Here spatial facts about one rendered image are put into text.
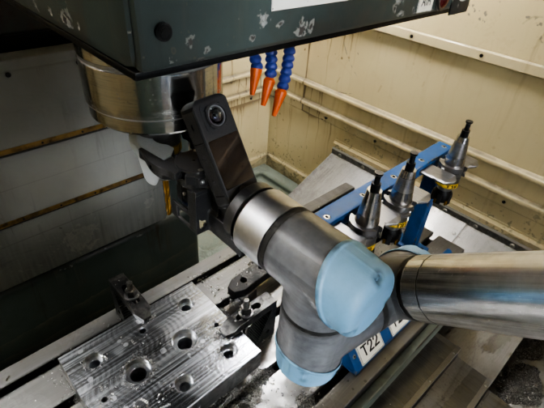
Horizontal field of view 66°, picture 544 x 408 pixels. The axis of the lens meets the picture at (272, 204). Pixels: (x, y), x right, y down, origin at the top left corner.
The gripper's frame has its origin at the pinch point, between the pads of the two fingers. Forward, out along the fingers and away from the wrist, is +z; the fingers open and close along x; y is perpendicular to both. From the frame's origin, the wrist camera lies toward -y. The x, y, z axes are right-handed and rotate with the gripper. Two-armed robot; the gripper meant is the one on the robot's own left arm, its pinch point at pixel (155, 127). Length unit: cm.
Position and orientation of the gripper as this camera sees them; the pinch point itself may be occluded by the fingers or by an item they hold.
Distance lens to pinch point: 56.9
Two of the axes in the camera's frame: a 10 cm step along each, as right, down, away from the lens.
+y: -0.8, 7.9, 6.1
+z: -6.8, -4.9, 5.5
